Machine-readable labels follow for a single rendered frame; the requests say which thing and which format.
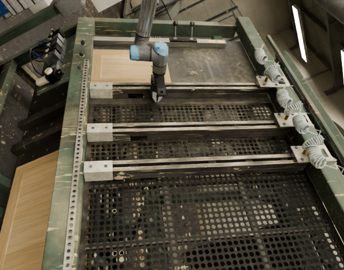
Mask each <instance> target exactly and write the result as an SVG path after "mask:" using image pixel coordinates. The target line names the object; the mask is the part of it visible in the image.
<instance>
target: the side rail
mask: <svg viewBox="0 0 344 270"><path fill-rule="evenodd" d="M174 21H177V22H178V25H177V26H176V37H191V26H190V22H191V21H182V20H153V25H152V29H151V34H150V36H172V37H175V26H174V25H173V22H174ZM94 22H95V34H96V35H130V34H131V33H136V31H137V25H138V19H123V18H95V20H94ZM193 22H194V23H195V25H194V26H193V28H192V37H193V38H212V36H213V35H217V36H221V37H222V38H231V39H233V38H234V36H235V32H236V27H237V26H236V24H235V22H211V21H193Z"/></svg>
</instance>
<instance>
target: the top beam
mask: <svg viewBox="0 0 344 270"><path fill-rule="evenodd" d="M236 23H237V30H236V33H237V35H238V37H239V39H240V41H241V43H242V45H243V46H244V48H245V50H246V52H247V54H248V56H249V58H250V60H251V62H252V64H253V66H254V68H255V70H256V72H257V74H258V75H259V76H264V71H265V69H267V68H268V67H270V65H271V66H272V65H273V62H266V63H265V64H259V63H258V62H257V61H256V59H255V50H256V49H258V48H261V47H262V45H263V44H264V42H263V40H262V39H261V37H260V35H259V34H258V32H257V30H256V29H255V27H254V25H253V24H252V22H251V20H250V18H249V17H237V19H236ZM262 49H263V50H264V52H265V55H267V57H268V61H274V64H275V63H276V62H275V60H274V59H273V57H272V55H271V54H270V52H269V50H268V49H267V47H266V46H265V44H264V45H263V47H262ZM280 89H283V87H270V90H269V92H268V95H269V97H270V99H271V101H272V103H273V105H274V107H275V109H276V111H277V113H283V112H284V110H285V108H283V107H282V106H281V105H279V103H278V101H277V98H276V92H277V91H278V90H280ZM285 90H286V91H287V92H288V95H289V97H290V98H292V100H293V102H292V104H294V103H295V102H297V101H298V99H297V97H296V96H295V94H294V92H293V91H292V89H291V88H290V87H285ZM309 131H310V132H312V133H315V134H317V136H319V134H318V132H317V131H316V129H315V127H314V126H311V127H310V128H309ZM288 134H289V136H290V138H291V140H292V142H293V144H294V146H302V145H303V144H304V142H305V141H307V140H309V139H311V138H314V137H317V136H315V135H313V134H311V133H308V132H307V133H306V134H300V133H299V132H297V130H296V129H295V128H294V126H292V127H290V129H289V131H288ZM326 165H328V166H331V167H334V168H337V170H335V169H332V168H329V167H326V166H325V167H324V168H322V169H319V168H318V169H317V168H315V166H313V165H312V164H311V162H308V164H307V165H306V167H305V168H306V170H307V172H308V174H309V176H310V178H311V180H312V182H313V184H314V186H315V188H316V189H317V191H318V193H319V195H320V197H321V199H322V201H323V203H324V205H325V207H326V209H327V211H328V213H329V215H330V217H331V219H332V221H333V223H334V225H335V227H336V229H337V231H338V233H339V235H340V237H341V239H342V241H343V243H344V176H343V174H342V173H341V171H340V169H339V168H338V166H337V165H336V163H335V161H330V162H326Z"/></svg>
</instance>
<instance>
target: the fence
mask: <svg viewBox="0 0 344 270"><path fill-rule="evenodd" d="M134 39H135V37H107V36H94V37H93V43H94V45H96V46H134ZM220 41H224V43H221V42H218V40H215V42H209V40H208V39H197V42H170V41H169V39H168V38H150V39H149V43H148V46H149V47H153V46H154V44H155V43H156V42H164V43H166V44H167V45H168V47H194V48H225V47H226V42H225V40H220Z"/></svg>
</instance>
